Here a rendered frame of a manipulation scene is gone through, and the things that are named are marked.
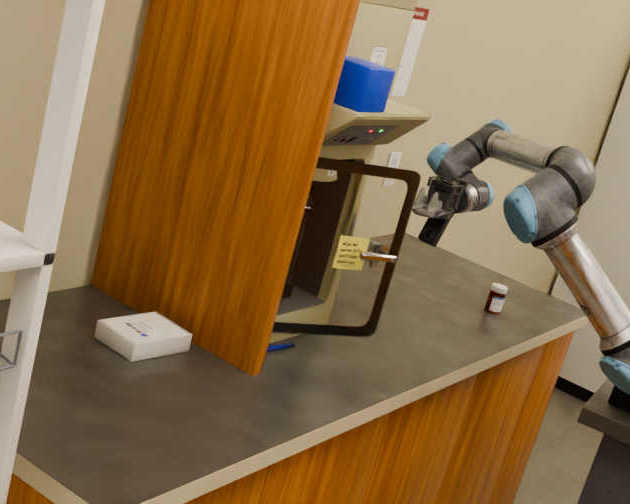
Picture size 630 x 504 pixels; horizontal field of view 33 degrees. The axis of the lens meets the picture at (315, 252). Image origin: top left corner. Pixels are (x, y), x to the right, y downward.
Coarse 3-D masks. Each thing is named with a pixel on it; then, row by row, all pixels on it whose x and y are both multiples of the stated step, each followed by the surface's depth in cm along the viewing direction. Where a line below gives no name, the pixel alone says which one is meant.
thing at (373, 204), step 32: (320, 160) 219; (320, 192) 222; (352, 192) 226; (384, 192) 229; (416, 192) 233; (320, 224) 225; (352, 224) 229; (384, 224) 233; (320, 256) 228; (288, 288) 228; (320, 288) 231; (352, 288) 235; (384, 288) 239; (288, 320) 231; (320, 320) 235; (352, 320) 239
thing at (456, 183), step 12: (432, 180) 250; (444, 180) 250; (456, 180) 255; (432, 192) 250; (444, 192) 249; (456, 192) 251; (468, 192) 258; (444, 204) 249; (456, 204) 252; (468, 204) 258
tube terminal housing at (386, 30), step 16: (368, 16) 220; (384, 16) 224; (400, 16) 230; (352, 32) 217; (368, 32) 222; (384, 32) 227; (400, 32) 232; (352, 48) 219; (368, 48) 224; (400, 48) 235; (384, 64) 232; (368, 160) 242; (272, 336) 237; (288, 336) 243
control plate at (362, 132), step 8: (352, 128) 214; (360, 128) 217; (368, 128) 219; (376, 128) 222; (384, 128) 225; (392, 128) 228; (336, 136) 215; (344, 136) 218; (352, 136) 220; (360, 136) 223; (368, 136) 226; (376, 136) 229; (328, 144) 219; (336, 144) 222; (344, 144) 224; (352, 144) 227
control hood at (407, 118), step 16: (336, 112) 210; (352, 112) 208; (368, 112) 213; (384, 112) 219; (400, 112) 224; (416, 112) 230; (336, 128) 211; (400, 128) 231; (368, 144) 233; (384, 144) 241
